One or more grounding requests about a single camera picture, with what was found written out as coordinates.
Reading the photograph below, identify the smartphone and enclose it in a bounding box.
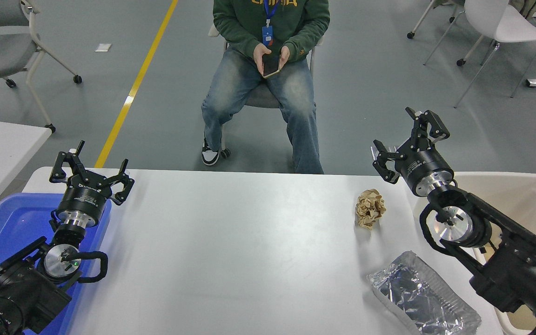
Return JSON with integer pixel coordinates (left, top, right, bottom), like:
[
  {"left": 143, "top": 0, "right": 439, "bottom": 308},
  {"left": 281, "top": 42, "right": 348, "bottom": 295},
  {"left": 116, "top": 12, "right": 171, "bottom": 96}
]
[{"left": 262, "top": 54, "right": 281, "bottom": 79}]

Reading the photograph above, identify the white-legged caster chair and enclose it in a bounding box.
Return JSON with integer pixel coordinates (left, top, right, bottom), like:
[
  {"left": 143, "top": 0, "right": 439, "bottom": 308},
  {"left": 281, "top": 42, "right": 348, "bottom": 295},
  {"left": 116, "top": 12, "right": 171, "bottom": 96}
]
[{"left": 407, "top": 0, "right": 499, "bottom": 67}]

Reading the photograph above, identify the person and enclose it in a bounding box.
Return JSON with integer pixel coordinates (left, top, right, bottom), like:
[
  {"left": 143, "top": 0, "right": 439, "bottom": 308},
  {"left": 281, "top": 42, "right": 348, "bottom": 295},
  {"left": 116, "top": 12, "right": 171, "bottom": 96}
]
[{"left": 201, "top": 0, "right": 330, "bottom": 174}]

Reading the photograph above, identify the tan paper ball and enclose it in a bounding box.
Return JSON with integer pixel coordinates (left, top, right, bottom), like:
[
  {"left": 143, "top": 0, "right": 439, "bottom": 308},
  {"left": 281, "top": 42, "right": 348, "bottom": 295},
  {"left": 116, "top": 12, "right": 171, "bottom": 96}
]
[{"left": 355, "top": 188, "right": 387, "bottom": 230}]

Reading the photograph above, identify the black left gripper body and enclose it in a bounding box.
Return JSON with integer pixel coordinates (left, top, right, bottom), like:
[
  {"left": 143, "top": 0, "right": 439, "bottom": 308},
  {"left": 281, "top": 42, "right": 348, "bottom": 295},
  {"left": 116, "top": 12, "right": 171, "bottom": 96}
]
[{"left": 57, "top": 177, "right": 112, "bottom": 219}]

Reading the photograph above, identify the white chair with metal legs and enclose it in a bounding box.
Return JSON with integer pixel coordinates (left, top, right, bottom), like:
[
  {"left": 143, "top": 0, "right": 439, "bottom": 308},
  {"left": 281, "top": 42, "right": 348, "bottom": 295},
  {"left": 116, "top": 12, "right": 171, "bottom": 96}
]
[{"left": 424, "top": 0, "right": 536, "bottom": 108}]

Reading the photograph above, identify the person's right hand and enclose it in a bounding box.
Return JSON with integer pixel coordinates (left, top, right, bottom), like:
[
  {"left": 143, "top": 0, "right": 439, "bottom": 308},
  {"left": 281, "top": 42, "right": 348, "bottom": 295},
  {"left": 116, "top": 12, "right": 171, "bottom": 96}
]
[{"left": 253, "top": 43, "right": 273, "bottom": 76}]

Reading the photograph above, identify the silver foil tray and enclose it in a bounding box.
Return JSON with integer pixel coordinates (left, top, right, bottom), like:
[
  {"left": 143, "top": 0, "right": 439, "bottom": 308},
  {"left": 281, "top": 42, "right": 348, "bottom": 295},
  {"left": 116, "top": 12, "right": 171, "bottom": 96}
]
[{"left": 367, "top": 251, "right": 482, "bottom": 335}]

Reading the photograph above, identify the blue plastic tray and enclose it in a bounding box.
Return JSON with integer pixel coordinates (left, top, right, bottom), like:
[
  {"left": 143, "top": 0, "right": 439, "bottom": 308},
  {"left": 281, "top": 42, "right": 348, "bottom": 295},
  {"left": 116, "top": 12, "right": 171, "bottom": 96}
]
[{"left": 0, "top": 193, "right": 113, "bottom": 335}]

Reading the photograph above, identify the large pale plastic bin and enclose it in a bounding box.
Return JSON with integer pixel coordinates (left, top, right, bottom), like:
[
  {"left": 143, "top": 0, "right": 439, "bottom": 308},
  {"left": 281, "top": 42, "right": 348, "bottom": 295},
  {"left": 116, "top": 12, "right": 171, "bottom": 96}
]
[{"left": 452, "top": 172, "right": 536, "bottom": 335}]

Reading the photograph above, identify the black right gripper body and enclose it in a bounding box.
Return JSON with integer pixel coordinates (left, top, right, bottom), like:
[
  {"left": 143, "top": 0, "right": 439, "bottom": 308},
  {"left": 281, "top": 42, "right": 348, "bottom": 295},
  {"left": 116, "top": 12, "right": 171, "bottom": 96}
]
[{"left": 395, "top": 142, "right": 455, "bottom": 189}]

